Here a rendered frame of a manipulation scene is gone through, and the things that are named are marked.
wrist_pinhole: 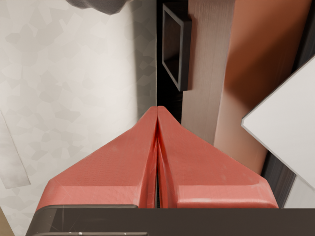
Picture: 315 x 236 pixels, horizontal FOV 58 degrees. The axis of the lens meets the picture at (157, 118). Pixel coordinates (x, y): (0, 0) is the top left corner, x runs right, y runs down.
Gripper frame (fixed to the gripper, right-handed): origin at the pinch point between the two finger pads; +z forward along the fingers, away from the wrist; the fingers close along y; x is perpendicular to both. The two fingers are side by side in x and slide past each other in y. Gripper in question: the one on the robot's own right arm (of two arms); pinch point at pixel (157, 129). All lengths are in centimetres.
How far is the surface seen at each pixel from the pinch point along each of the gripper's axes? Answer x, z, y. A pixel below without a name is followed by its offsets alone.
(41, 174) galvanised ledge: 17.7, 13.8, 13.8
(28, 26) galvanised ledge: 0.3, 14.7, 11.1
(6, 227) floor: 113, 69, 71
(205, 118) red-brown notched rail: 2.9, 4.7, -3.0
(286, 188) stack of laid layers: 6.5, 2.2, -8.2
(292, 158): 3.3, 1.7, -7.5
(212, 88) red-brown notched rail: 0.5, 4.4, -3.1
